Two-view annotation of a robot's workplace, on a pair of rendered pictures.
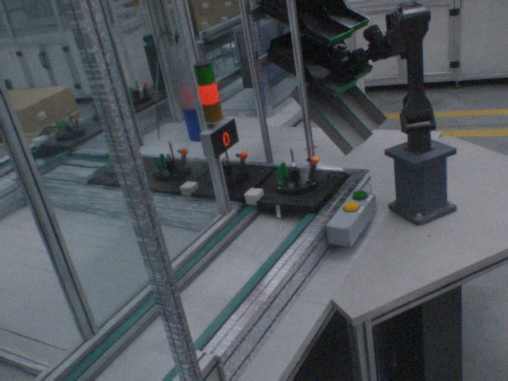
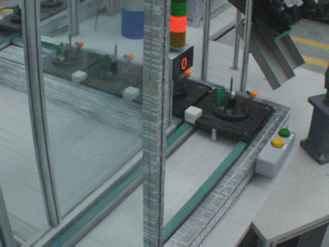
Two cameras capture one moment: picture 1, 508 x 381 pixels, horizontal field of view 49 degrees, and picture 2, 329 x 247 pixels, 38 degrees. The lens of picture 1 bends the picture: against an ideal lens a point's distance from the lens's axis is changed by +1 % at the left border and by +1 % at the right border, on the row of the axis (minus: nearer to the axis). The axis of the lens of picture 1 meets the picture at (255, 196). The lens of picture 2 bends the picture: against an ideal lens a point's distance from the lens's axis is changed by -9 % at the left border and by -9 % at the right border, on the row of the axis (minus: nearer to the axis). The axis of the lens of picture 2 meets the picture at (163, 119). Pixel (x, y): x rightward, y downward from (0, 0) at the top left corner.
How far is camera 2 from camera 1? 28 cm
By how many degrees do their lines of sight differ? 7
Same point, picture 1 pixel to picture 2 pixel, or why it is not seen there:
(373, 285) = (284, 213)
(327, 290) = (249, 213)
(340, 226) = (268, 160)
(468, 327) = not seen: hidden behind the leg
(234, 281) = (173, 196)
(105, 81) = (160, 53)
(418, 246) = (319, 183)
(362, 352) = not seen: outside the picture
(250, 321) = (192, 238)
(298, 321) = (224, 237)
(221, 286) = not seen: hidden behind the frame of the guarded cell
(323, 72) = (265, 16)
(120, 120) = (161, 85)
